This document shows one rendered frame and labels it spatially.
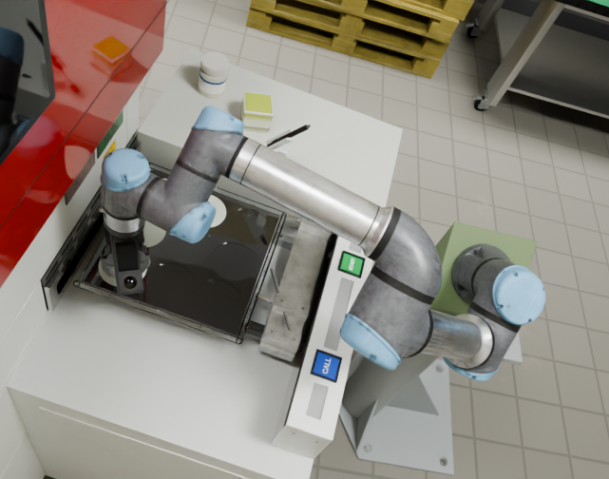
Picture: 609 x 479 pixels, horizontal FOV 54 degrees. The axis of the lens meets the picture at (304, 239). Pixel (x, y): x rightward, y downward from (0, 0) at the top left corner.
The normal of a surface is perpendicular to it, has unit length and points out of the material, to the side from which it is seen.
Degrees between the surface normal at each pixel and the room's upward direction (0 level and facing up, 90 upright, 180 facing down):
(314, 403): 0
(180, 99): 0
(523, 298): 37
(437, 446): 0
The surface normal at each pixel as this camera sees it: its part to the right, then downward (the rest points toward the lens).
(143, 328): 0.25, -0.55
